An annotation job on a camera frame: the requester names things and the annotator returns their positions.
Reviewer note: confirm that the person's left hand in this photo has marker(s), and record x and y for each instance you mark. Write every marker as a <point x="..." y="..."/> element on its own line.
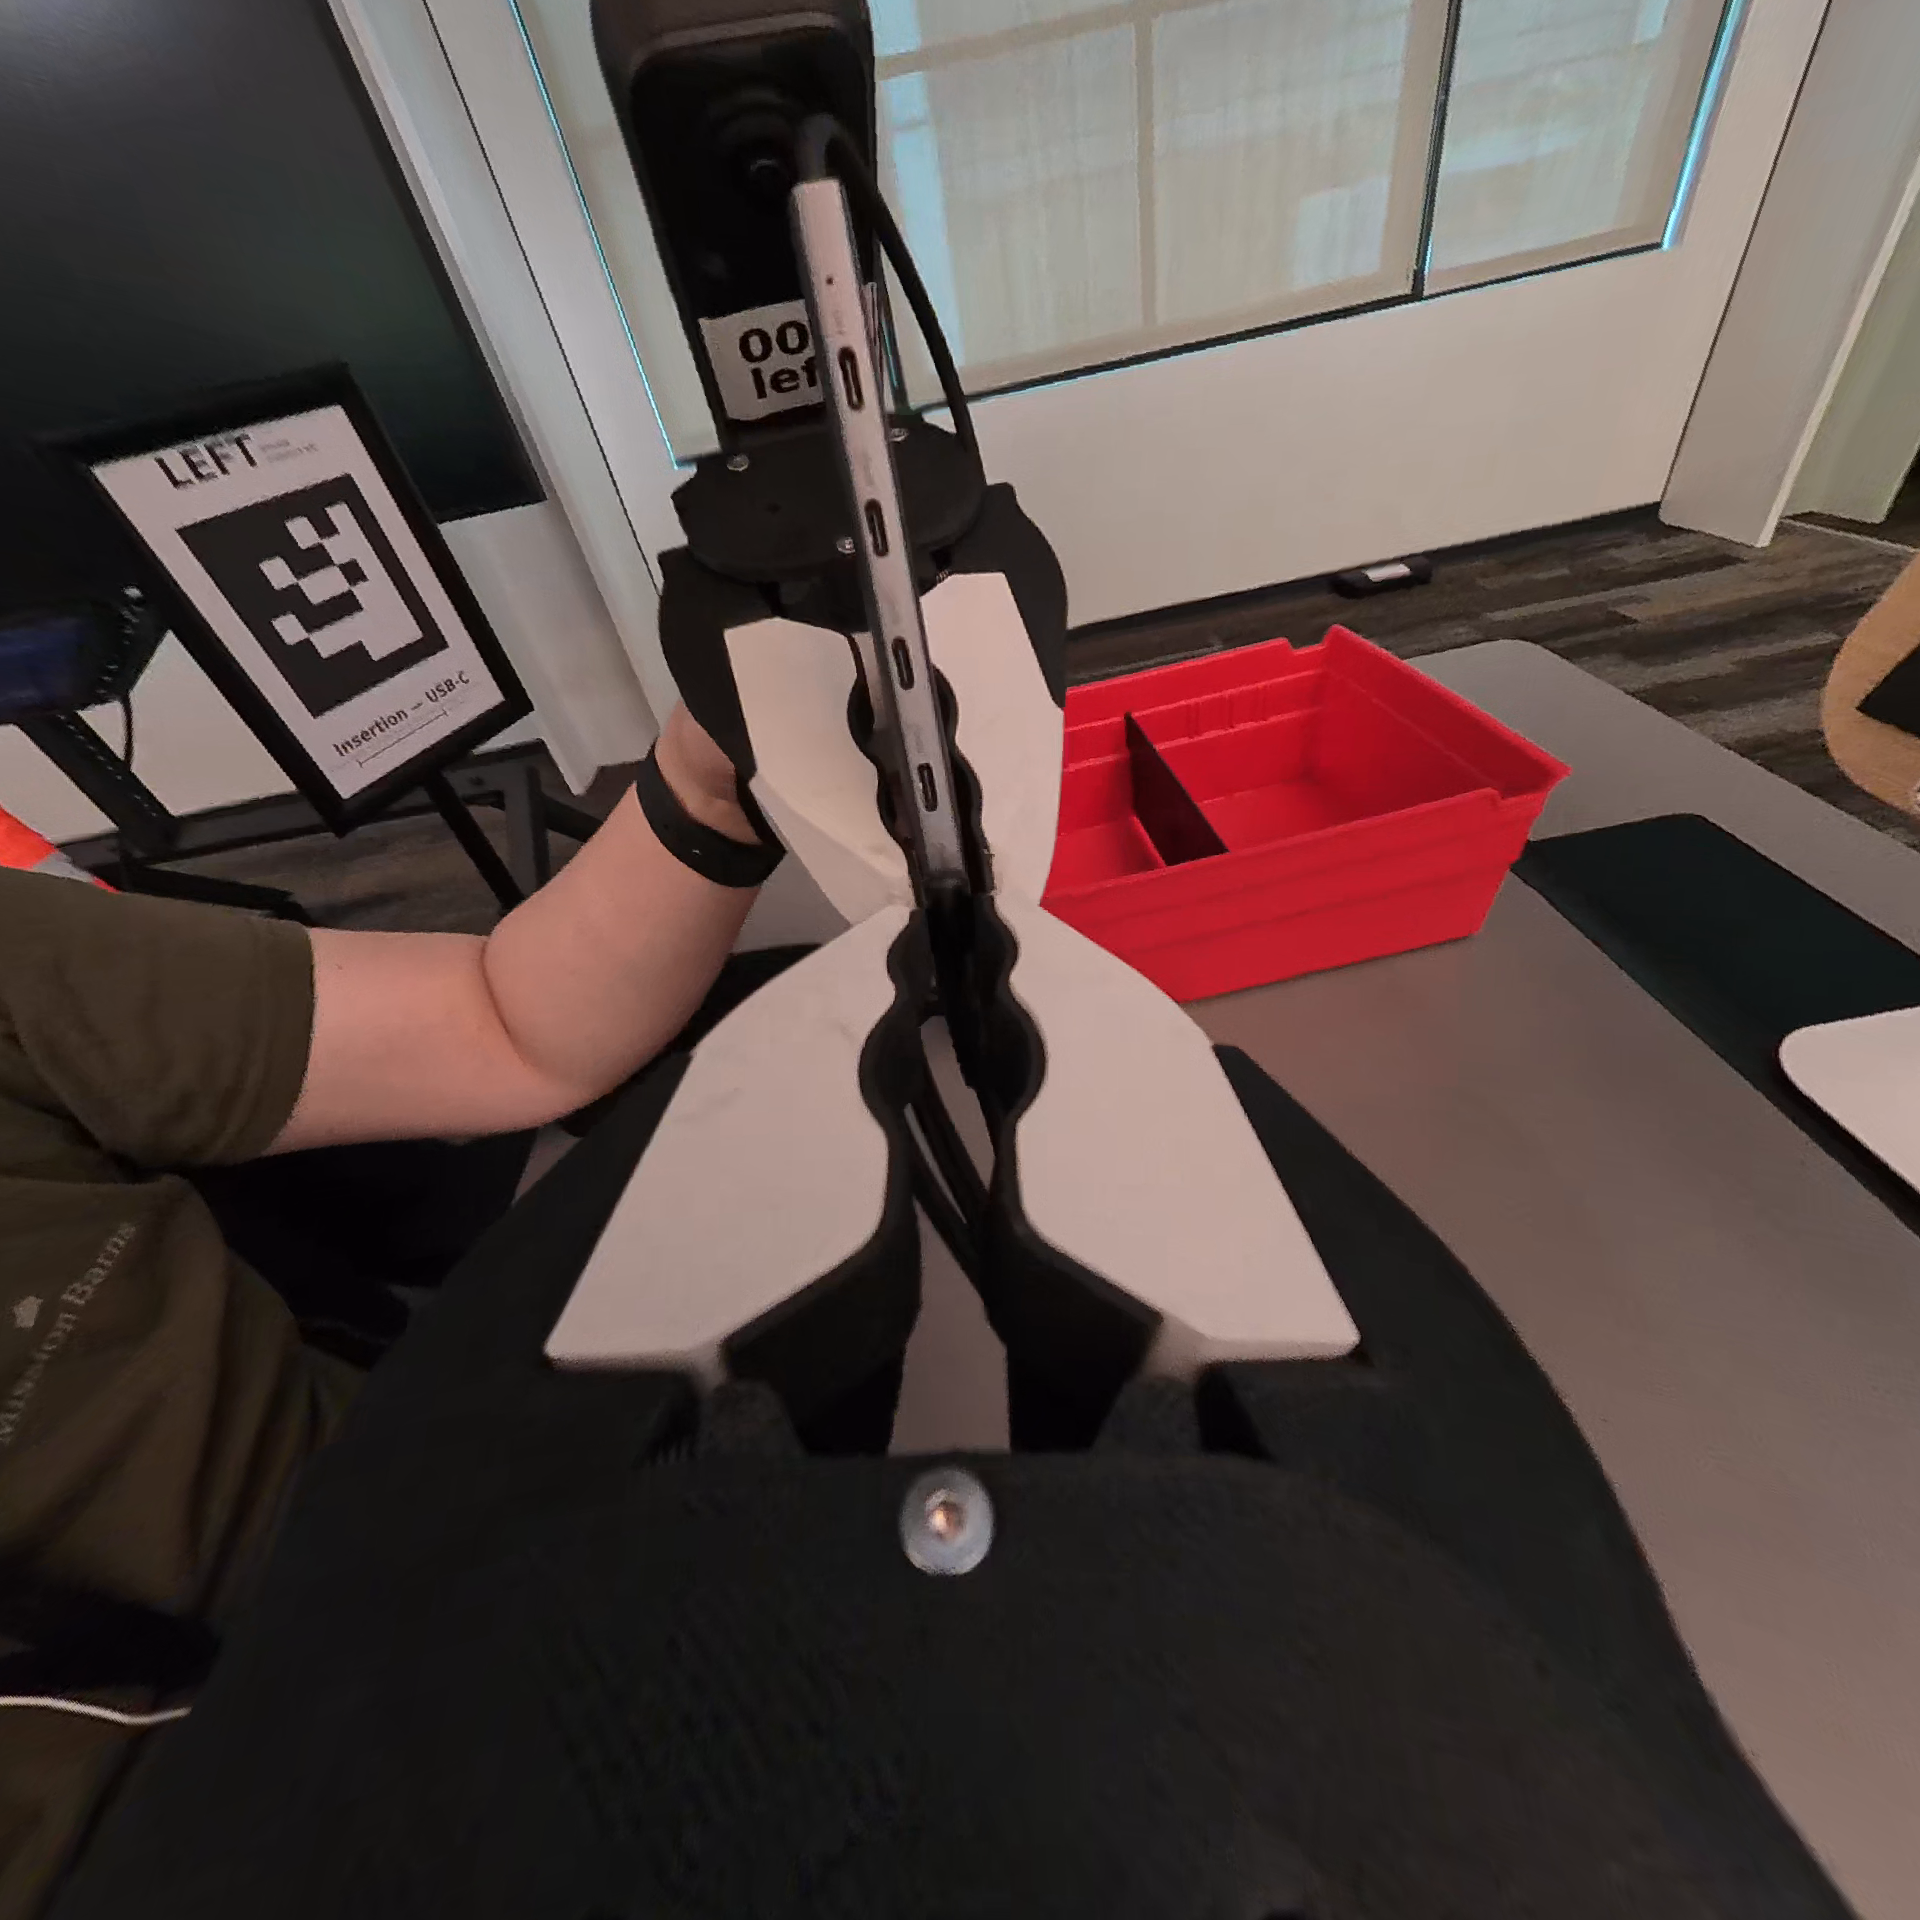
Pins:
<point x="697" y="757"/>

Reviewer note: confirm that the large black screen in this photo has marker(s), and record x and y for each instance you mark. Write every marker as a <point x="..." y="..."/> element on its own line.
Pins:
<point x="194" y="224"/>

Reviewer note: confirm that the grey usb hub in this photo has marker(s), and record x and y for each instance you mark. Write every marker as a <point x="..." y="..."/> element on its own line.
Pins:
<point x="879" y="524"/>

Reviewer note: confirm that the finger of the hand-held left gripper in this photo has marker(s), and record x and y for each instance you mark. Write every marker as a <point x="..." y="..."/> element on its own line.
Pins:
<point x="1003" y="722"/>
<point x="802" y="750"/>

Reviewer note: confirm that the wood-edged display board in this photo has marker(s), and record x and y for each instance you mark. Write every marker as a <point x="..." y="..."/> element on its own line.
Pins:
<point x="1861" y="691"/>

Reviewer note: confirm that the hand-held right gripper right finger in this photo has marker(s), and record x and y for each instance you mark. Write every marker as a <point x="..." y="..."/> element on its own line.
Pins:
<point x="1171" y="1184"/>

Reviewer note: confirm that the black framed marker sign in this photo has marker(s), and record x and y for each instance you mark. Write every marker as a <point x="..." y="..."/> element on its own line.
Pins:
<point x="315" y="587"/>

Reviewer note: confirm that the red plastic bin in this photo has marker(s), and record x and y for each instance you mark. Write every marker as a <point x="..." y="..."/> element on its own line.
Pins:
<point x="1319" y="885"/>

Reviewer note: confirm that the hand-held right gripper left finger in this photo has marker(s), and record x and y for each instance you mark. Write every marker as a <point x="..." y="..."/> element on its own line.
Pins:
<point x="751" y="1184"/>

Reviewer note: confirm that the person's olive shirt torso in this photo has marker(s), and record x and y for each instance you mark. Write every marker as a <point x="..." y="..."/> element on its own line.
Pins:
<point x="135" y="1202"/>

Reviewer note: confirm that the black wristband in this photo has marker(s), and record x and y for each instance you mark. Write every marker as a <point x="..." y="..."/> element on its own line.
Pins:
<point x="704" y="855"/>

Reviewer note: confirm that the blue device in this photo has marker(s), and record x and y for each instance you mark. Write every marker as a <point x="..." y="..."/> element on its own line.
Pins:
<point x="52" y="669"/>

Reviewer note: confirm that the orange striped cloth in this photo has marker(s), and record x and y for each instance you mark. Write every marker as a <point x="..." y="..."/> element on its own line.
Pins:
<point x="43" y="854"/>

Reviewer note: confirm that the black elbow pad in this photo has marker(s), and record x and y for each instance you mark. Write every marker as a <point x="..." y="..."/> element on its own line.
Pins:
<point x="763" y="967"/>

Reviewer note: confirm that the black bin divider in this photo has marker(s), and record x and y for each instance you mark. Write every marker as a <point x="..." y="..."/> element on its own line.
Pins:
<point x="1178" y="797"/>

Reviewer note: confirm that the white framed window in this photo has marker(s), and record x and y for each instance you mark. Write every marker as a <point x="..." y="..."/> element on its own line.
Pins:
<point x="1275" y="150"/>

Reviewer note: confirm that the white tablet stand base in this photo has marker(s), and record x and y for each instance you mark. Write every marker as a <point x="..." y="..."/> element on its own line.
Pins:
<point x="1867" y="1072"/>

